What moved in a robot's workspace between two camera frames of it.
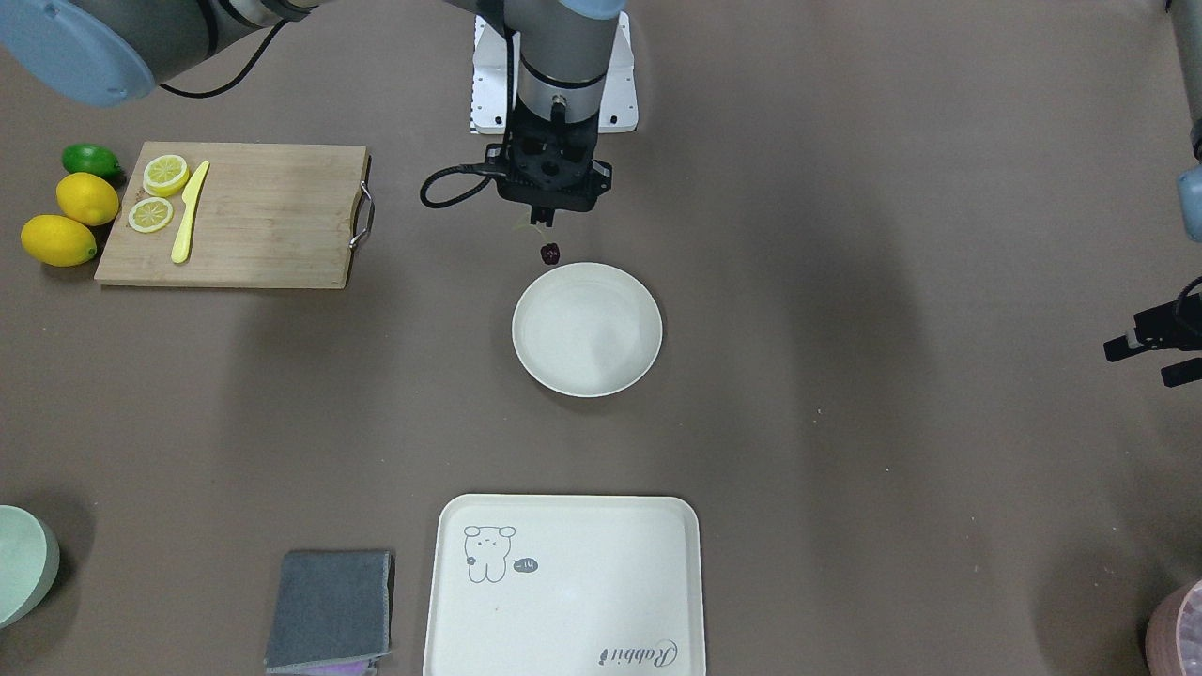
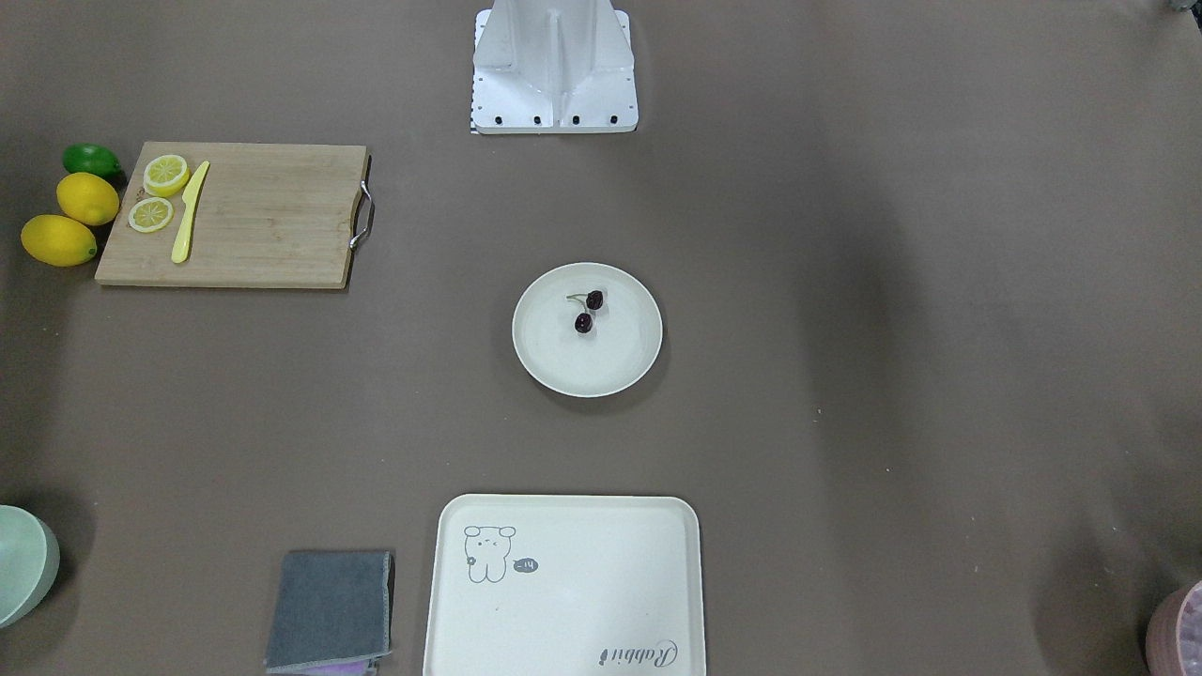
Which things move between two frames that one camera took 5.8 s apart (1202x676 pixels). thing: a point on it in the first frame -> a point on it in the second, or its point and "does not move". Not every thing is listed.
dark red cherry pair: x=550 y=253 -> x=583 y=322
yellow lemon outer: x=56 y=241 does not move
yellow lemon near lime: x=86 y=199 does not move
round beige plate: x=587 y=330 does not move
